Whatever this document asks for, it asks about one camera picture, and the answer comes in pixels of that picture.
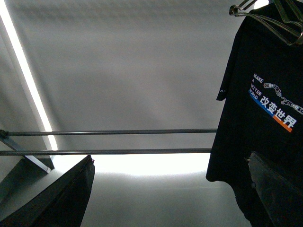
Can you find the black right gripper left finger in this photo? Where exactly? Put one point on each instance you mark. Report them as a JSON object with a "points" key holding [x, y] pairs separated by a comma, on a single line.
{"points": [[61, 204]]}

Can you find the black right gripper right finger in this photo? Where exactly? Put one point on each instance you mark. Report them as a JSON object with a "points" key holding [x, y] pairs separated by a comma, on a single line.
{"points": [[280, 191]]}

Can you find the black printed t-shirt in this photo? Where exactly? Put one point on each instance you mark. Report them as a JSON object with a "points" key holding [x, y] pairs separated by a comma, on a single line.
{"points": [[262, 89]]}

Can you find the silver metal clothes hanger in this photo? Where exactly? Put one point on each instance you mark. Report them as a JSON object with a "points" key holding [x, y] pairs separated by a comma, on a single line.
{"points": [[295, 28]]}

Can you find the lower horizontal rack rod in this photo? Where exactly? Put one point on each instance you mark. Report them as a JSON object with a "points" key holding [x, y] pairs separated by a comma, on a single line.
{"points": [[124, 151]]}

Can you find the horizontal rack rod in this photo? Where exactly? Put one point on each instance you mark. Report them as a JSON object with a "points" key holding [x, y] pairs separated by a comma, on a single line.
{"points": [[126, 132], [124, 151]]}

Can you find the upper horizontal rack rod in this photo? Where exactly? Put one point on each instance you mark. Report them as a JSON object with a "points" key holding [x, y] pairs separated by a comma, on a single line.
{"points": [[126, 132]]}

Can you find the grey metal rack frame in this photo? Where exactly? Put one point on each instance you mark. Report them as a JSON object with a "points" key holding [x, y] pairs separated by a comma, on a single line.
{"points": [[17, 150]]}

